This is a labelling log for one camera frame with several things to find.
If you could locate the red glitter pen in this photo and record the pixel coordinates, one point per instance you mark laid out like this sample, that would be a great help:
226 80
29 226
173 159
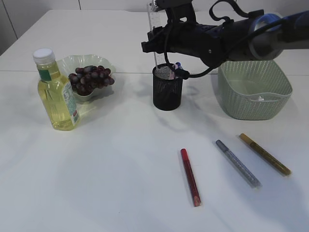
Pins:
190 178

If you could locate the gold glitter pen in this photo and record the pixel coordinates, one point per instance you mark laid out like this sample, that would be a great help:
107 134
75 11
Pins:
271 160

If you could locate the silver glitter pen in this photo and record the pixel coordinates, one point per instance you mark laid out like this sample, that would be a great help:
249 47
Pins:
244 171

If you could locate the purple artificial grape bunch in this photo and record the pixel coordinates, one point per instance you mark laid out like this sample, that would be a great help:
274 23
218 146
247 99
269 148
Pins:
89 78

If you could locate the pink scissors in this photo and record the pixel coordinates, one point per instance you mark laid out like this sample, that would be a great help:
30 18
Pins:
172 75

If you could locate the green plastic woven basket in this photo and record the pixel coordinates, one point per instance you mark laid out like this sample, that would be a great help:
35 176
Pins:
239 81

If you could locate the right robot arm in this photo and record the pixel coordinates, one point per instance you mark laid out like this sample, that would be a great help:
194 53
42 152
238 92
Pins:
262 38

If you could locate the black mesh pen holder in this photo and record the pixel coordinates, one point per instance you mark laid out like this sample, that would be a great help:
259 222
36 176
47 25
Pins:
167 93

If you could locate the pale green wavy plate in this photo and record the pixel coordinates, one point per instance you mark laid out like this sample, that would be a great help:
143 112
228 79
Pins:
68 65

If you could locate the yellow tea plastic bottle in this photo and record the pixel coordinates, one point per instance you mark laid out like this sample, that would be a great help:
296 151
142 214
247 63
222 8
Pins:
55 92

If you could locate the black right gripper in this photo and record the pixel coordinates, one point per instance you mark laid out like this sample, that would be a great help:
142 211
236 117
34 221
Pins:
212 44

